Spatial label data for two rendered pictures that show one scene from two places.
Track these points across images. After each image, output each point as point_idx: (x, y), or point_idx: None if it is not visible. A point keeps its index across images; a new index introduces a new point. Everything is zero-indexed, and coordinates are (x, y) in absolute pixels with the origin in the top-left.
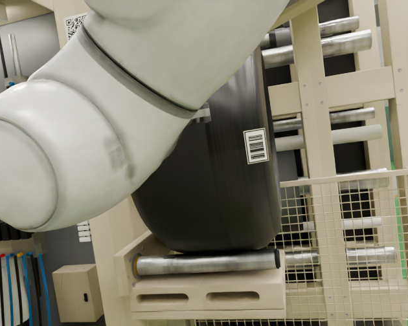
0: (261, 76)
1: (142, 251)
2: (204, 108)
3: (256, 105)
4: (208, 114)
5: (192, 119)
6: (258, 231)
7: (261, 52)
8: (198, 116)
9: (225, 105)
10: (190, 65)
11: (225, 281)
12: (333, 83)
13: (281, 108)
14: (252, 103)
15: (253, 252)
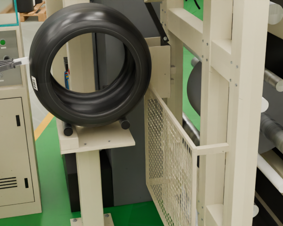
0: (53, 54)
1: None
2: None
3: (38, 67)
4: None
5: (13, 67)
6: (53, 115)
7: (80, 34)
8: None
9: (30, 63)
10: None
11: (61, 128)
12: (213, 49)
13: (197, 49)
14: (36, 66)
15: (65, 123)
